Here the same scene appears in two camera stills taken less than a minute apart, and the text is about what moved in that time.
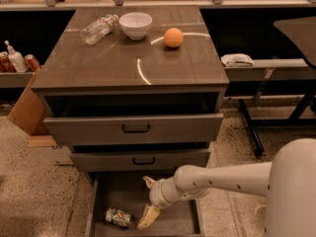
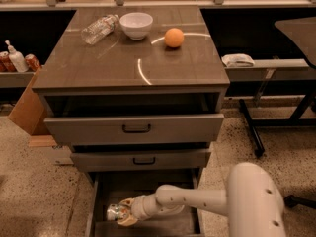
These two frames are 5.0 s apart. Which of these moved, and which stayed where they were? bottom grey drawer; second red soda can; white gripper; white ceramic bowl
Moved: white gripper
Stayed: white ceramic bowl; bottom grey drawer; second red soda can
